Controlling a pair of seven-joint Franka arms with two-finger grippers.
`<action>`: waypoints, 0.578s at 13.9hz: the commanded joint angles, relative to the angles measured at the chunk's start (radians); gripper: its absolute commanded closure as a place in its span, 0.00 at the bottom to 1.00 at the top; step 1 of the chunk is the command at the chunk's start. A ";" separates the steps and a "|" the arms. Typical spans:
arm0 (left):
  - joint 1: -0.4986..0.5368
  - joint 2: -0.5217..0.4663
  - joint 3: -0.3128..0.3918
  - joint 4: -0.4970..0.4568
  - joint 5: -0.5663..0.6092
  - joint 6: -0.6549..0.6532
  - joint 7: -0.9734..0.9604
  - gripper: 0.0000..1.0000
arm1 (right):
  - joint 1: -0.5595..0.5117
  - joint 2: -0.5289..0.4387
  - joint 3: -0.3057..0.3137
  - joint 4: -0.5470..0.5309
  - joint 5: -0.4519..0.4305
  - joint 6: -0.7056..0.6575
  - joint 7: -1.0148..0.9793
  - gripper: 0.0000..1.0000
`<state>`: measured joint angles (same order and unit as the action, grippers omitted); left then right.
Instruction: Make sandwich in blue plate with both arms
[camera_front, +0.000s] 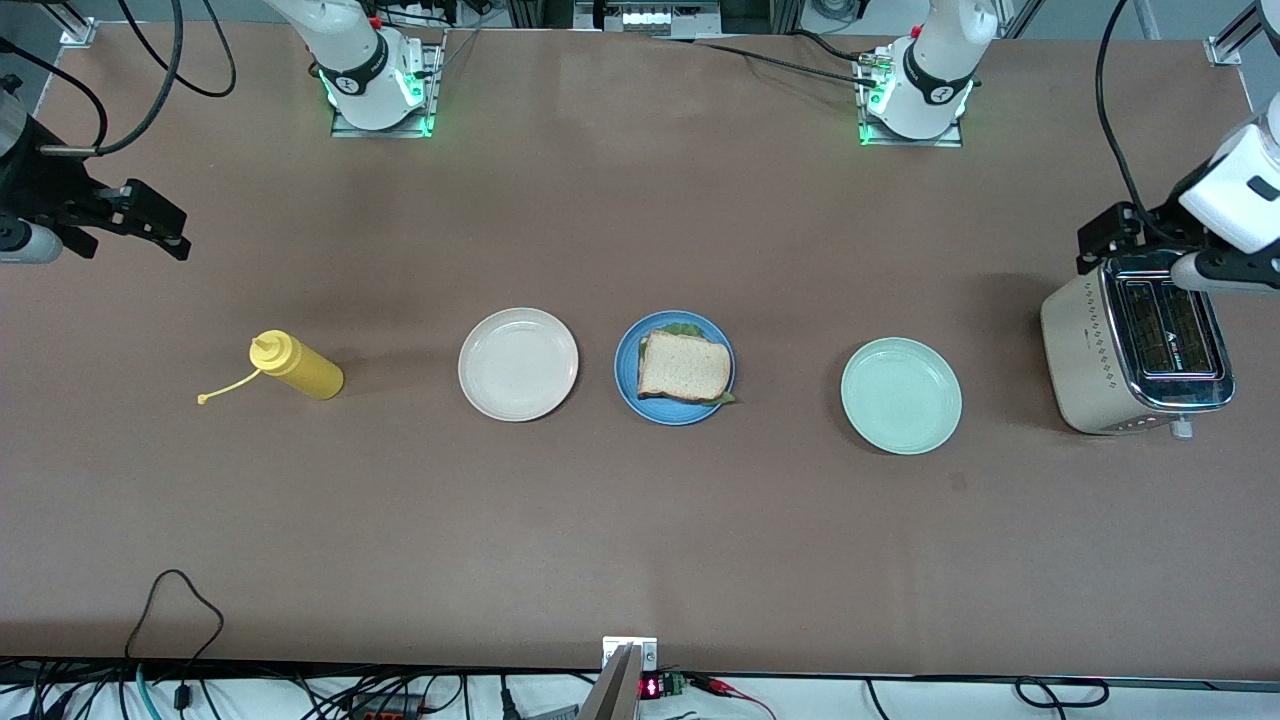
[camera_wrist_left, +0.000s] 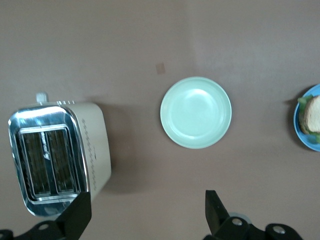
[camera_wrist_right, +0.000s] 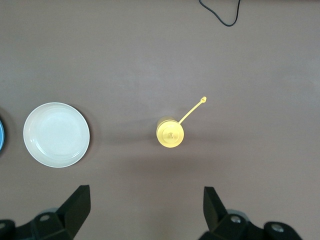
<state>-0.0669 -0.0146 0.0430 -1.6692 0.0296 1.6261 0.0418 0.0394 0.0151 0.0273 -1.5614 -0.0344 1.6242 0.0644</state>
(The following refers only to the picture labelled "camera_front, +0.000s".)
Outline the small metal table bracket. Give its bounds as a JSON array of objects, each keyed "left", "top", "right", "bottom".
[{"left": 601, "top": 636, "right": 659, "bottom": 673}]

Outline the yellow mustard squeeze bottle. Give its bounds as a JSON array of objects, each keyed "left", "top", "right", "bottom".
[{"left": 197, "top": 330, "right": 346, "bottom": 406}]

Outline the short black table cable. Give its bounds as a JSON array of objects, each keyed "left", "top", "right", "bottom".
[{"left": 788, "top": 28, "right": 881, "bottom": 66}]

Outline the beige plate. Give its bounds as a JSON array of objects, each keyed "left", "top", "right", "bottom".
[{"left": 458, "top": 307, "right": 580, "bottom": 423}]

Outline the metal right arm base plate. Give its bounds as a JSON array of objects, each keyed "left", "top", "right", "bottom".
[{"left": 330, "top": 40, "right": 443, "bottom": 140}]

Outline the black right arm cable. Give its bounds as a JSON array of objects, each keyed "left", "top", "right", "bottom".
[{"left": 0, "top": 0, "right": 237, "bottom": 158}]

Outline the black coiled cable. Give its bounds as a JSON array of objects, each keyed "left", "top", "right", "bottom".
[{"left": 1014, "top": 677, "right": 1111, "bottom": 709}]

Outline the blue plate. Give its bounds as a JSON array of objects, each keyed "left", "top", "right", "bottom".
[{"left": 614, "top": 310, "right": 736, "bottom": 427}]

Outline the red alligator clip wire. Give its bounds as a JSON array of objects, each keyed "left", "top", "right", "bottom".
[{"left": 688, "top": 674, "right": 776, "bottom": 719}]

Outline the long black table cable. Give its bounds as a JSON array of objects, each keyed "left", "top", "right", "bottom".
[{"left": 640, "top": 36, "right": 886, "bottom": 89}]

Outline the light green plate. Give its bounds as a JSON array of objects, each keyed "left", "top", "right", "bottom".
[{"left": 840, "top": 337, "right": 963, "bottom": 456}]

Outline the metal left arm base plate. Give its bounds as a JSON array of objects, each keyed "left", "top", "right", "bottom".
[{"left": 855, "top": 50, "right": 966, "bottom": 149}]

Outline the grey aluminium profile post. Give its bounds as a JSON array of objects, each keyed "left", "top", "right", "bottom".
[{"left": 578, "top": 644, "right": 643, "bottom": 720}]

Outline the toasted bread slice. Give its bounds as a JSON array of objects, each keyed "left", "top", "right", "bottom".
[{"left": 637, "top": 331, "right": 734, "bottom": 405}]

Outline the green lettuce leaf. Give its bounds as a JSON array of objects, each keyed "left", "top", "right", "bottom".
[{"left": 655, "top": 320, "right": 739, "bottom": 407}]

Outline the thin black looped cable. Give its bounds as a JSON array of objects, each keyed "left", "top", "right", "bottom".
[{"left": 124, "top": 569, "right": 225, "bottom": 691}]

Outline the beige chrome toaster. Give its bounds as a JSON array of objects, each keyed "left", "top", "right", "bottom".
[{"left": 1040, "top": 245, "right": 1236, "bottom": 439}]

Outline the white lit device box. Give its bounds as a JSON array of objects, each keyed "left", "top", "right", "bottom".
[{"left": 573, "top": 0, "right": 723, "bottom": 37}]

